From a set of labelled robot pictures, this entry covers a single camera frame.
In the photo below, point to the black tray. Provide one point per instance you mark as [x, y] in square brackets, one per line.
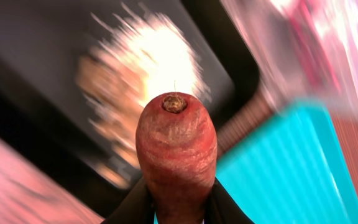
[43, 112]

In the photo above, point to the food scraps and rice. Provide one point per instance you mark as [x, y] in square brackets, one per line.
[145, 56]

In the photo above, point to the orange carrot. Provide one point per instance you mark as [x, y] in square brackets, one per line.
[176, 147]

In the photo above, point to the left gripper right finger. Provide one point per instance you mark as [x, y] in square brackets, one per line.
[222, 209]

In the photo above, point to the teal serving tray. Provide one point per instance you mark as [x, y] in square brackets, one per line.
[291, 170]

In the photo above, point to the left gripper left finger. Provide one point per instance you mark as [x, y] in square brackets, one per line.
[136, 208]

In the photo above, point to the clear plastic bin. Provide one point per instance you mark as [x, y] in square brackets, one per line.
[265, 27]

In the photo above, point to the red snack wrapper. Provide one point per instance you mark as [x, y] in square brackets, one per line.
[313, 59]

